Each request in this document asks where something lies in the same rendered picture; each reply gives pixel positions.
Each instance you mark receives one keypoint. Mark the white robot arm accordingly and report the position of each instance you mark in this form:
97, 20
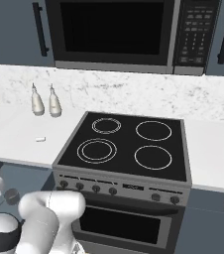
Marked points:
51, 211

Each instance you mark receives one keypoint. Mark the grey-blue open drawer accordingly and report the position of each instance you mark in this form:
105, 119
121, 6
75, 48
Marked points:
28, 178

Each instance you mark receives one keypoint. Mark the grey-blue drawer front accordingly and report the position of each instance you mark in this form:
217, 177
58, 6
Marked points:
209, 228

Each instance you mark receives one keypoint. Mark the small white block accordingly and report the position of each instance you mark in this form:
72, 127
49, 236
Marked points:
40, 139

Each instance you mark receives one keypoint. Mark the dark round stove knob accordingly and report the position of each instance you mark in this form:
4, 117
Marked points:
155, 197
96, 188
112, 190
80, 186
174, 199
63, 184

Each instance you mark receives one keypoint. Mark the grey-blue cupboard door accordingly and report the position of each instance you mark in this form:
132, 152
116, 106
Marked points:
11, 33
216, 69

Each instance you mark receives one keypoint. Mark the silver oven door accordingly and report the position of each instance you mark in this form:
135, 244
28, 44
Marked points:
124, 238

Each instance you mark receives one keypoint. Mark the black and silver stove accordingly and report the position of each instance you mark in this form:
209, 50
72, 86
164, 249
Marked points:
127, 145

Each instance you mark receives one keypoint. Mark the black and silver microwave oven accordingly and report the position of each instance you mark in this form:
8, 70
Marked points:
117, 29

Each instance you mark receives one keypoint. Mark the pale grey bottle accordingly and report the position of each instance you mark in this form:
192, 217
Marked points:
37, 104
55, 105

